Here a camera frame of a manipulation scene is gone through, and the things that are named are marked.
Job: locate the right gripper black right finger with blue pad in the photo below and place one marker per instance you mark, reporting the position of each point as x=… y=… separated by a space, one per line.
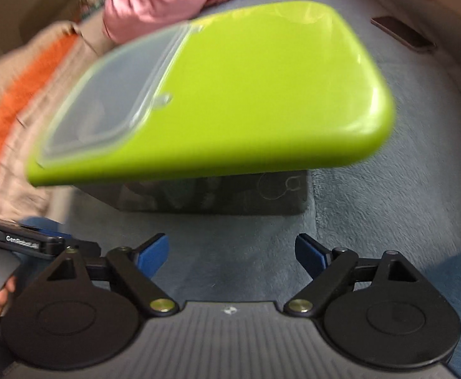
x=330 y=271

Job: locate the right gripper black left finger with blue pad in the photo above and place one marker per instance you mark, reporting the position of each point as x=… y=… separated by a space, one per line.
x=131 y=270

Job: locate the lime green box lid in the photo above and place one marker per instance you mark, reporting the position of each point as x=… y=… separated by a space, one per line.
x=267 y=88

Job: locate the dark transparent storage box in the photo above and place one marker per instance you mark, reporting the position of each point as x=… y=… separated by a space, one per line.
x=267 y=194

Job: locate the grey-blue plush blanket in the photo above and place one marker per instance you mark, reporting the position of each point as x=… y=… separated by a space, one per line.
x=407 y=197

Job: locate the orange beige checked cloth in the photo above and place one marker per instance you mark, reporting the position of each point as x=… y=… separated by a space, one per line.
x=45 y=47

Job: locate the brown smartphone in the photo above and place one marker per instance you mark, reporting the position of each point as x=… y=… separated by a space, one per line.
x=403 y=33

